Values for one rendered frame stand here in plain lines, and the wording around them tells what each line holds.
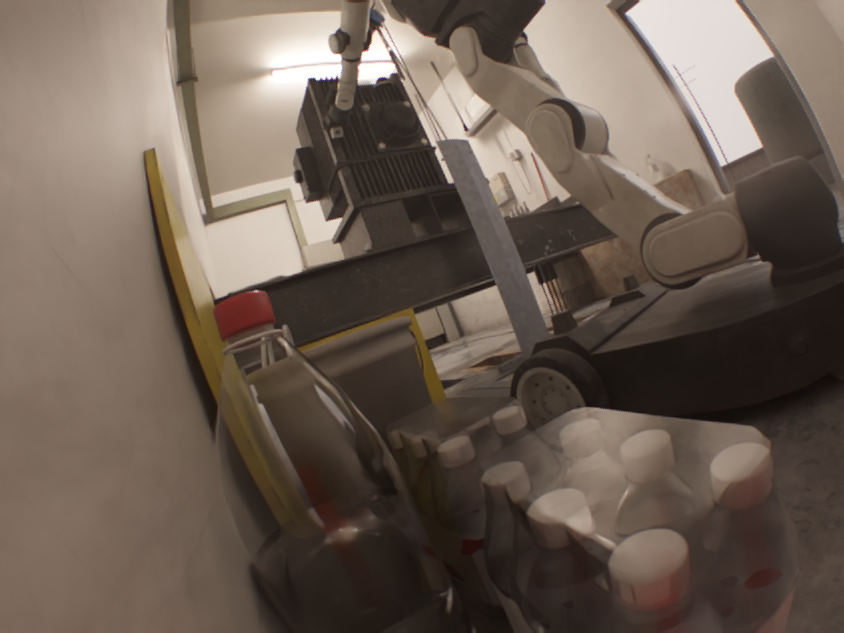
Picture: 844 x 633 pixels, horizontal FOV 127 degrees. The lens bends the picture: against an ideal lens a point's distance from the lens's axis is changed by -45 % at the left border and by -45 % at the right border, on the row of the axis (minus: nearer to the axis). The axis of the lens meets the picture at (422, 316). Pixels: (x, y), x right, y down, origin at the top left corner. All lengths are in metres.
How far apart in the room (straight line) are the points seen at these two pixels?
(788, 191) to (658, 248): 0.26
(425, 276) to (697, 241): 1.17
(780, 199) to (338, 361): 0.71
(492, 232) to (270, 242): 3.76
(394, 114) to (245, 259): 3.50
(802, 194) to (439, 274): 1.37
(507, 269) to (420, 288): 0.37
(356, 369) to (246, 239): 4.60
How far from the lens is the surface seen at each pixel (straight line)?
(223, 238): 5.06
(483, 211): 1.66
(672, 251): 0.71
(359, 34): 1.31
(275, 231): 5.08
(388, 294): 1.52
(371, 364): 0.50
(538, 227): 2.07
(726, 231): 0.69
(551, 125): 0.81
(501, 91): 0.96
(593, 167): 0.80
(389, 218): 1.61
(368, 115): 1.86
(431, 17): 1.14
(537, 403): 0.75
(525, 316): 1.62
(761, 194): 0.71
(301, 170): 1.97
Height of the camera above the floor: 0.32
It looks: 2 degrees up
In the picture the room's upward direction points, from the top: 21 degrees counter-clockwise
